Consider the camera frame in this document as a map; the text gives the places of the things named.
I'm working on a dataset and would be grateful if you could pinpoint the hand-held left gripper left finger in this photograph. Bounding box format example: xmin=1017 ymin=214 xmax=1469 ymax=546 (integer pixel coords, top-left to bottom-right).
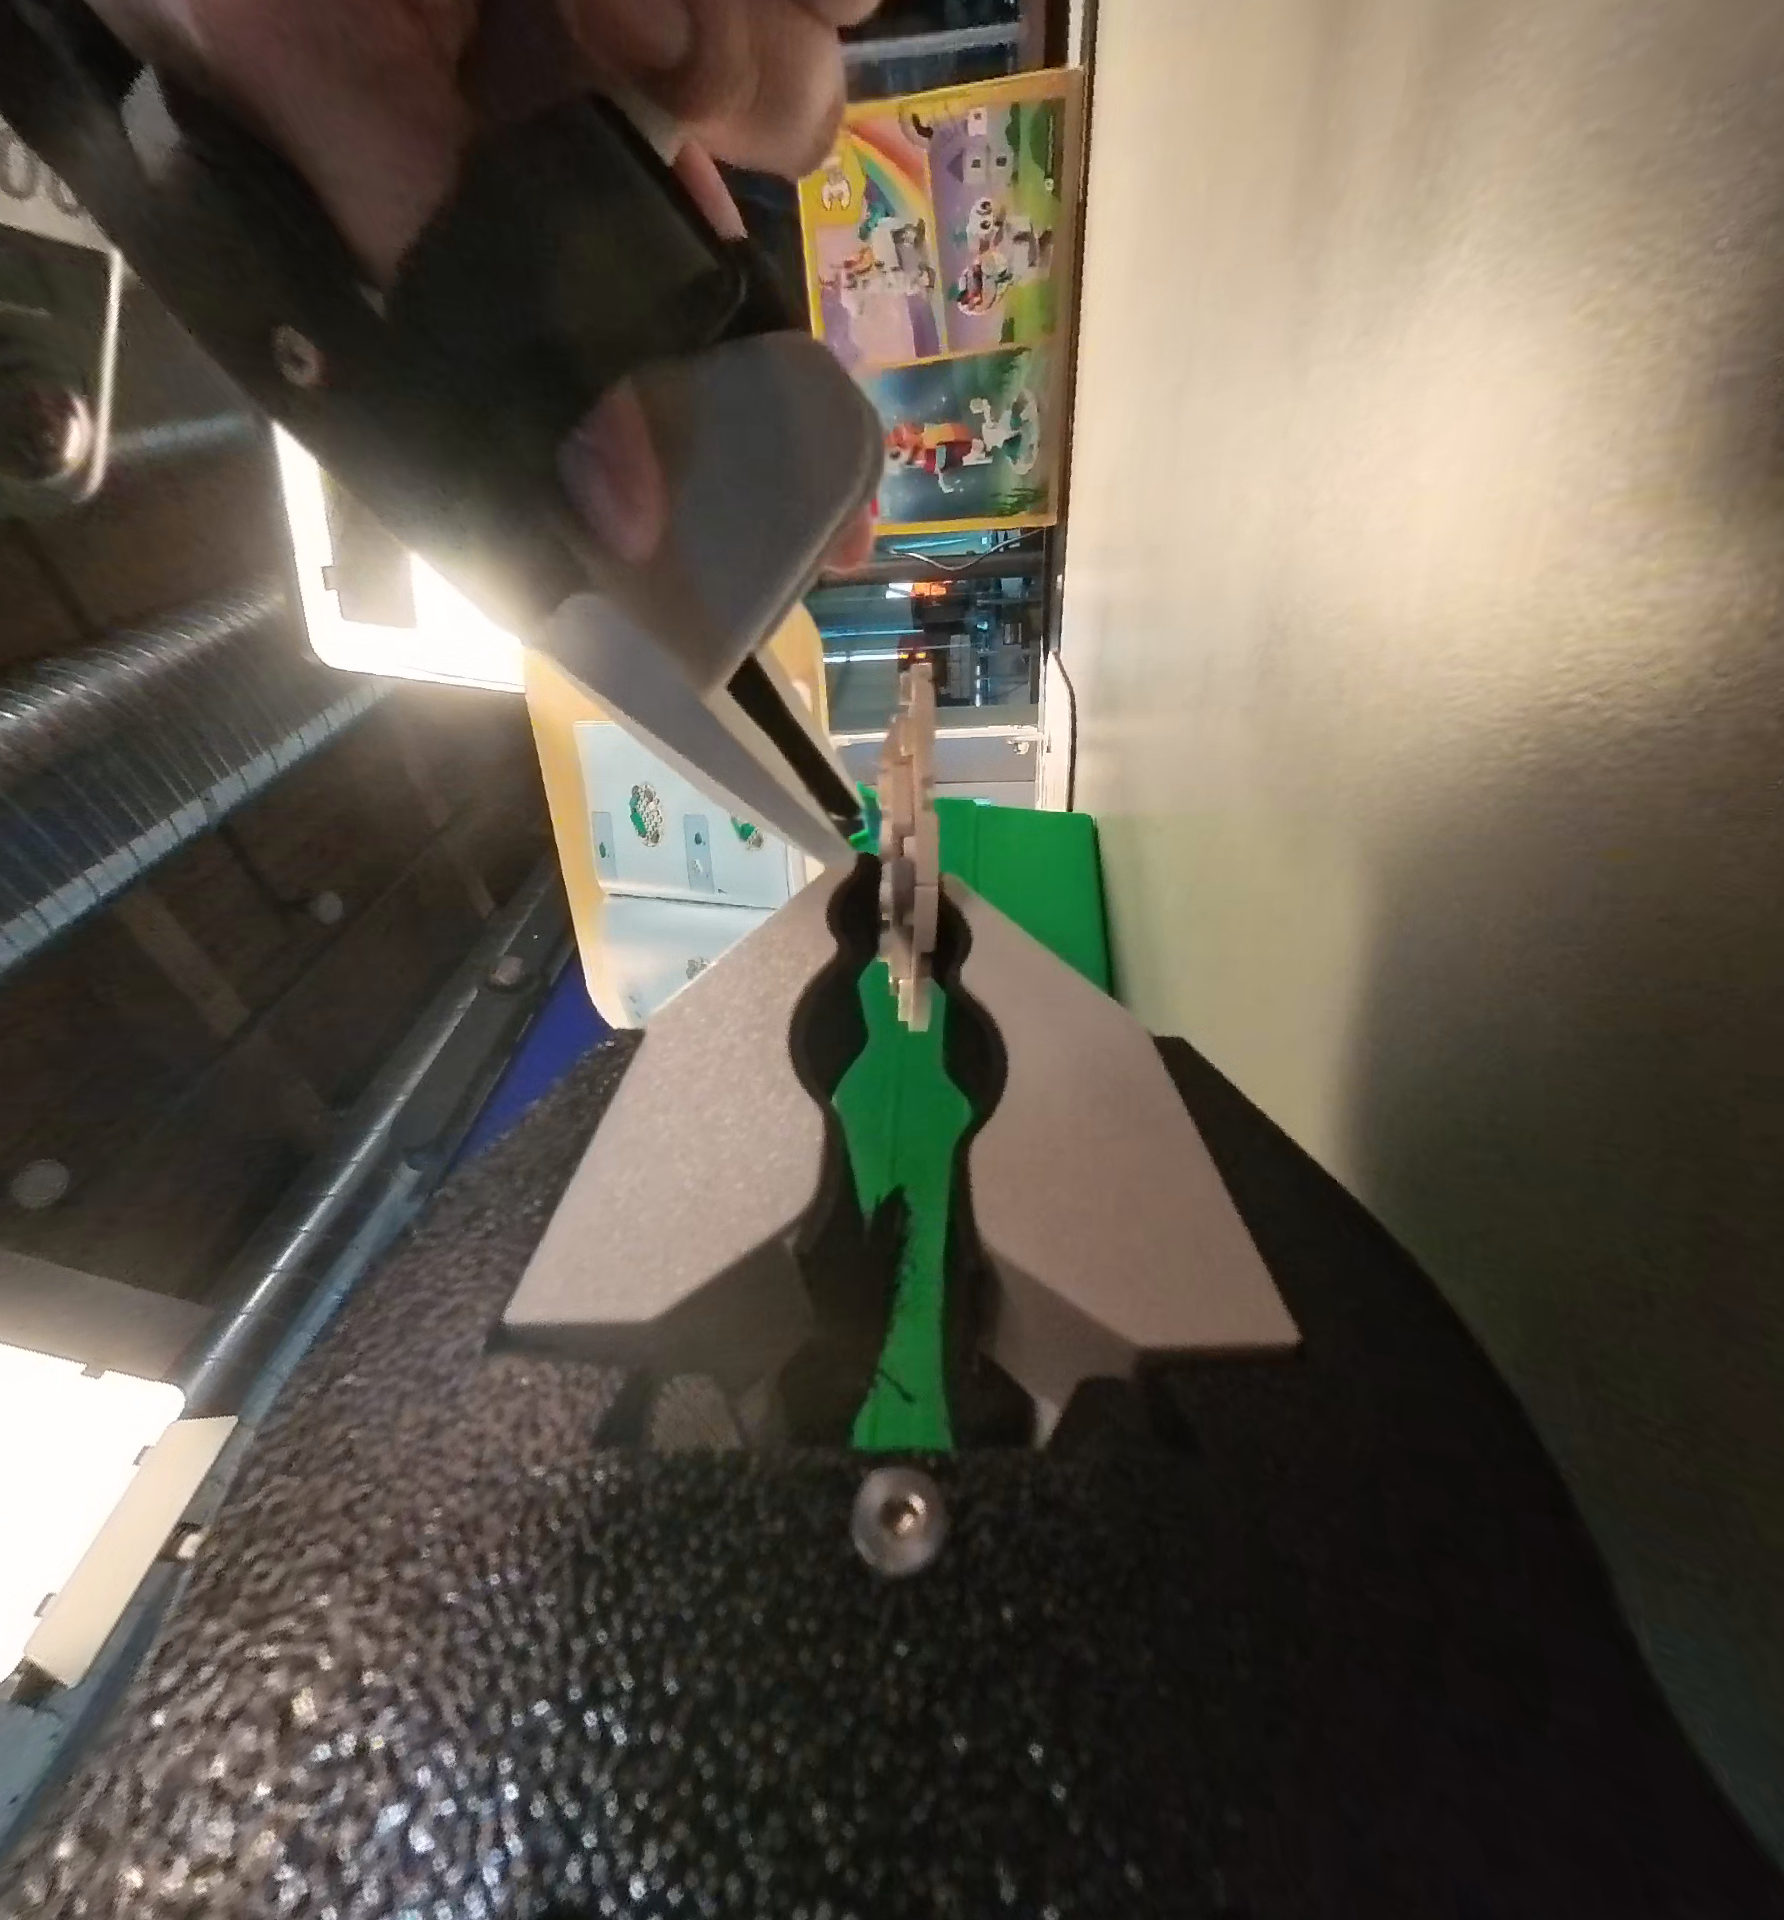
xmin=492 ymin=854 xmax=891 ymax=1446

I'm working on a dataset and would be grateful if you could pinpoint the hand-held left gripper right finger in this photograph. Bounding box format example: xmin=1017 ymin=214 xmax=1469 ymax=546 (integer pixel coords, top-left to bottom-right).
xmin=946 ymin=881 xmax=1307 ymax=1446

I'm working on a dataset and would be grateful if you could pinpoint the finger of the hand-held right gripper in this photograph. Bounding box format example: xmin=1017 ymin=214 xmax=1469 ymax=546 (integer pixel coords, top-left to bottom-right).
xmin=536 ymin=588 xmax=853 ymax=881
xmin=634 ymin=332 xmax=891 ymax=832

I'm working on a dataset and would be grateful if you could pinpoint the round white lego plate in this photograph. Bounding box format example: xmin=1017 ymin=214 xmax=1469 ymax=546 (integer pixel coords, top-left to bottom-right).
xmin=881 ymin=660 xmax=961 ymax=1040

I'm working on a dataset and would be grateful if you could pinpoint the yellow lego box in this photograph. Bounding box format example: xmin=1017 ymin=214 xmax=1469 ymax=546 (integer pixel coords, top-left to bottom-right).
xmin=796 ymin=64 xmax=1090 ymax=531

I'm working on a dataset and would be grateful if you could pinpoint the person's right hand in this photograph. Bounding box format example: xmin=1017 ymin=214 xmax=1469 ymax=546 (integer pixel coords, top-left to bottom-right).
xmin=154 ymin=0 xmax=886 ymax=294

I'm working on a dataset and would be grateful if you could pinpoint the light blue instruction booklet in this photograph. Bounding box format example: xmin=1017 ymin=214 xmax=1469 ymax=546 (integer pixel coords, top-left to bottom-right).
xmin=577 ymin=715 xmax=822 ymax=906

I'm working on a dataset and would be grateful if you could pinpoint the studio light panel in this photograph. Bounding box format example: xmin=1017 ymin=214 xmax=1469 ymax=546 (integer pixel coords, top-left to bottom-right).
xmin=0 ymin=1325 xmax=192 ymax=1699
xmin=274 ymin=420 xmax=538 ymax=695

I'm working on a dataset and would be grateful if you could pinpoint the green plastic bin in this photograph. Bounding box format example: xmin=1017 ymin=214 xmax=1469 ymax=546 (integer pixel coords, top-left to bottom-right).
xmin=832 ymin=797 xmax=1120 ymax=1453

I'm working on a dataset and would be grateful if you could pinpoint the grey metal ceiling rail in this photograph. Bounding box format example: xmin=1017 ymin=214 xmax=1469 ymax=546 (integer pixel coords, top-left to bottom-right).
xmin=157 ymin=845 xmax=583 ymax=1441

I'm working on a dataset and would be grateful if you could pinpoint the silver spiral duct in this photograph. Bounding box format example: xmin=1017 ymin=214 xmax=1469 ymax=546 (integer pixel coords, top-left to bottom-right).
xmin=0 ymin=588 xmax=389 ymax=1026

